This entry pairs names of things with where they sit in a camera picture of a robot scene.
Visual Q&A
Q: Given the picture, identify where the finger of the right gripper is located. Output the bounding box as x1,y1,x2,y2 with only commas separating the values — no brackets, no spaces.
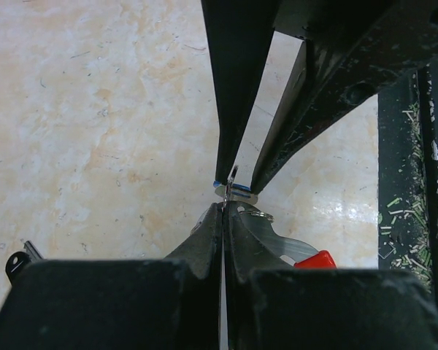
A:
251,1,438,193
201,0,280,182

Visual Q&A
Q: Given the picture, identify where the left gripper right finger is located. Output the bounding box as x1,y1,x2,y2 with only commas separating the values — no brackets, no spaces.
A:
223,201,438,349

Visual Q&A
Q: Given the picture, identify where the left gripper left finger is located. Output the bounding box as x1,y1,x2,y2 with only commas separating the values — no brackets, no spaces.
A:
0,204,222,349

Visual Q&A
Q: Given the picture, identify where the blue tag key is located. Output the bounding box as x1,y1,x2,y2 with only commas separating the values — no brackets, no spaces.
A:
213,165,258,205

